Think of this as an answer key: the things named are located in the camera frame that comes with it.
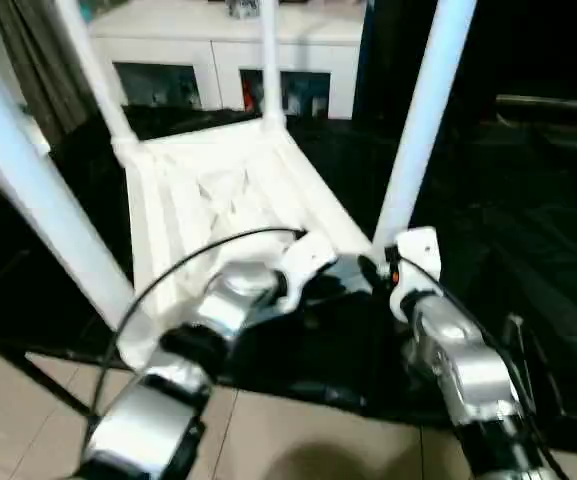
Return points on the white plastic table top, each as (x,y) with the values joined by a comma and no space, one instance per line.
(228,200)

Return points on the white plastic table leg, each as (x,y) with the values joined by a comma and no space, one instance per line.
(418,125)
(43,175)
(271,65)
(103,75)

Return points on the black mat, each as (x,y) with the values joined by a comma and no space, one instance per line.
(493,200)

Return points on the small red item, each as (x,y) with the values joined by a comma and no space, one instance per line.
(249,95)

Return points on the long black bar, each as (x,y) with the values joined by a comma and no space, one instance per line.
(553,102)

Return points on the white cabinet with glass doors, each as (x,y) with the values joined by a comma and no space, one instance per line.
(208,45)

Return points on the black work table leg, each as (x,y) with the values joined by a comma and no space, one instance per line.
(53,385)

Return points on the dark patterned small object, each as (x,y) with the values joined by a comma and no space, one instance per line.
(243,7)

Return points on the grey curtain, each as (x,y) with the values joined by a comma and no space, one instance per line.
(48,65)

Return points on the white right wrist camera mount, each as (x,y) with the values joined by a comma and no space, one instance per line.
(418,250)

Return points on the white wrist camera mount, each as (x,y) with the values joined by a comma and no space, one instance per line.
(418,250)
(308,255)

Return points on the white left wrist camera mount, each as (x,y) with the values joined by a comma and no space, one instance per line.
(308,255)

